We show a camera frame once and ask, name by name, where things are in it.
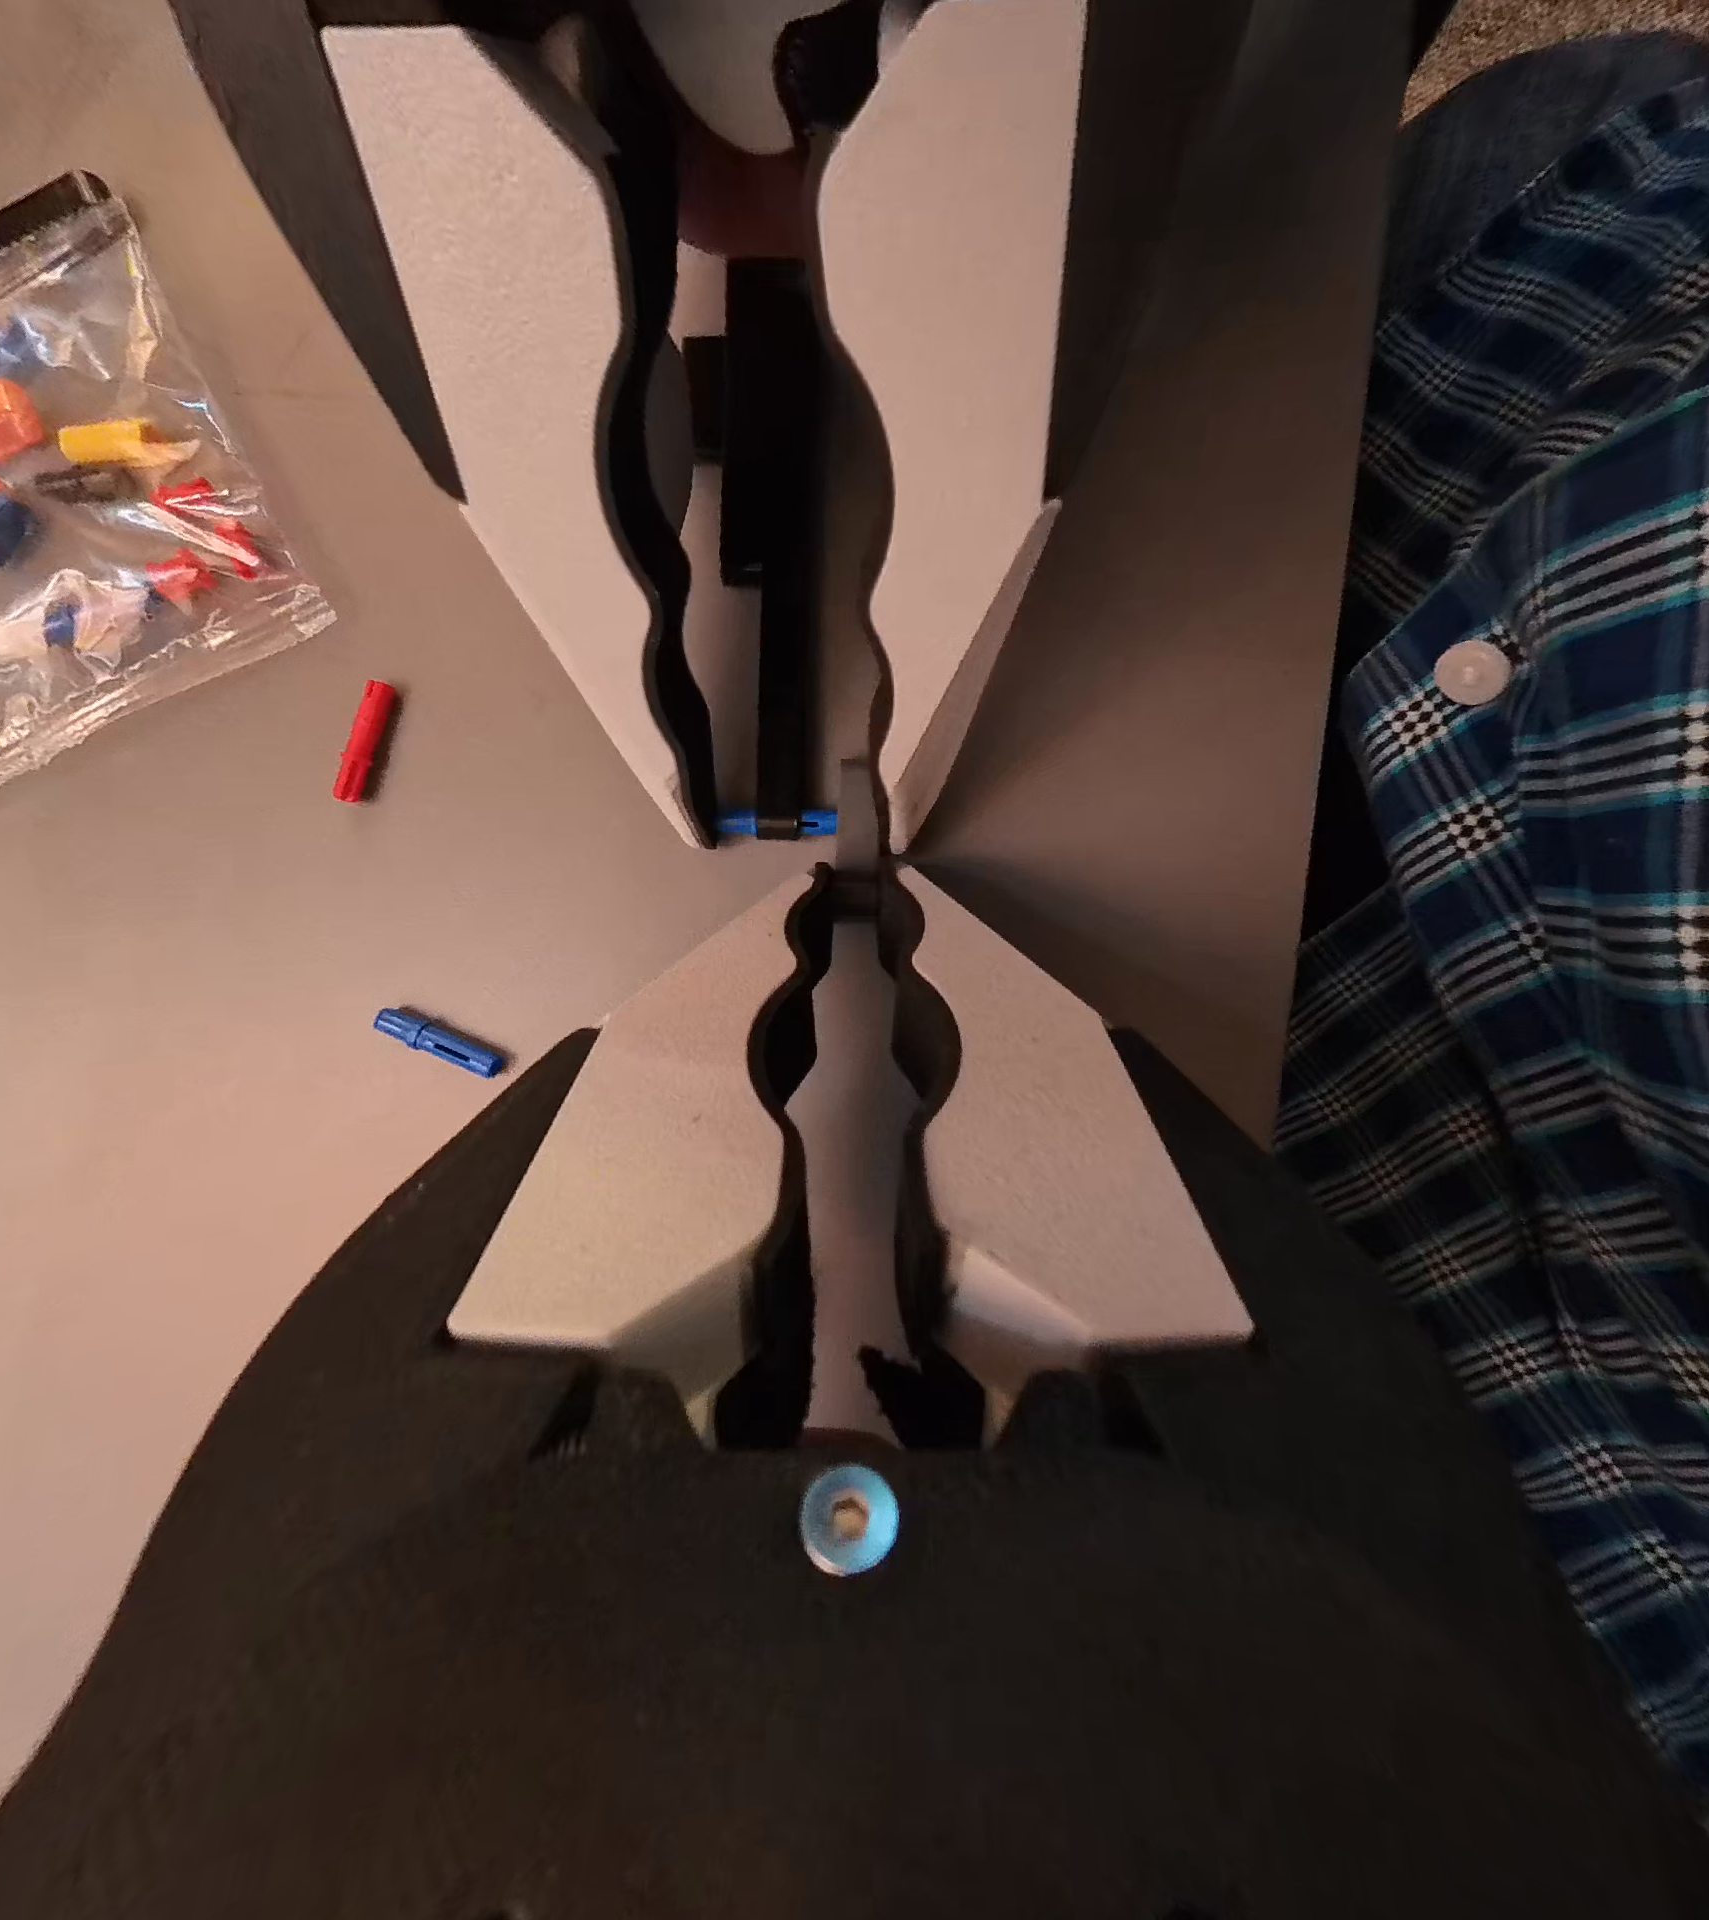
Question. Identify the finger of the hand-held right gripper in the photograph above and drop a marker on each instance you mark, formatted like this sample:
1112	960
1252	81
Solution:
494	300
976	300

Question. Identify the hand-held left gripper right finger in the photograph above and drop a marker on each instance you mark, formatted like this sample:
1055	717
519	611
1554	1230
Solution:
1080	1185

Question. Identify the red lego pin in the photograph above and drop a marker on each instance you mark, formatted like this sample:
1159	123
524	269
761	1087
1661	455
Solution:
364	740

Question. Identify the blue lego pin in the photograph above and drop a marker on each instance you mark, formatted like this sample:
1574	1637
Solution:
439	1040

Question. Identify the black lego beam blue pins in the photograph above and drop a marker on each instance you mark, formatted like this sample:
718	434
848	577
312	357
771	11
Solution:
787	601

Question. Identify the blue plaid shirt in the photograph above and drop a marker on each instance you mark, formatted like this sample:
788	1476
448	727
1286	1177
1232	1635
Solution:
1590	900

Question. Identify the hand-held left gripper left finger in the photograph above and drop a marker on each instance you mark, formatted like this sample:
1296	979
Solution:
614	1185

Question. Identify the clear bag of lego pieces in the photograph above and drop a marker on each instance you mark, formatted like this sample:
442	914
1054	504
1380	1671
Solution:
74	525

